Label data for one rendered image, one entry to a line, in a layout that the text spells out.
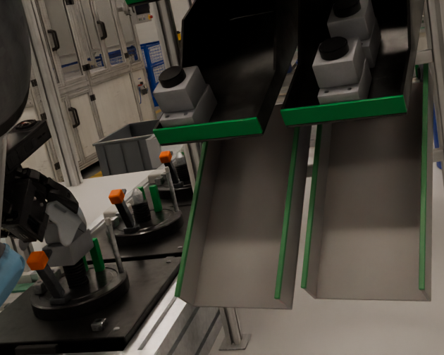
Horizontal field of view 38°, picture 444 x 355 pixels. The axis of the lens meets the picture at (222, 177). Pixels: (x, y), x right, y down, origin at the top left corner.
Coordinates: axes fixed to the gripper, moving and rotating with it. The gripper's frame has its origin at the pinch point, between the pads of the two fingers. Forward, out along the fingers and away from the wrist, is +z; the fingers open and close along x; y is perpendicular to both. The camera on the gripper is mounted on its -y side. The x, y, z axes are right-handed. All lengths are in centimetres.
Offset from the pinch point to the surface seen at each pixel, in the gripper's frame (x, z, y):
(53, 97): -60, 66, -83
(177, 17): -347, 713, -809
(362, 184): 41.7, -1.0, -0.3
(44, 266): 1.0, -3.8, 8.2
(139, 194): 0.8, 19.5, -15.1
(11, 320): -8.2, 3.9, 12.3
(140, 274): 6.7, 12.0, 3.4
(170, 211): 3.8, 26.1, -14.8
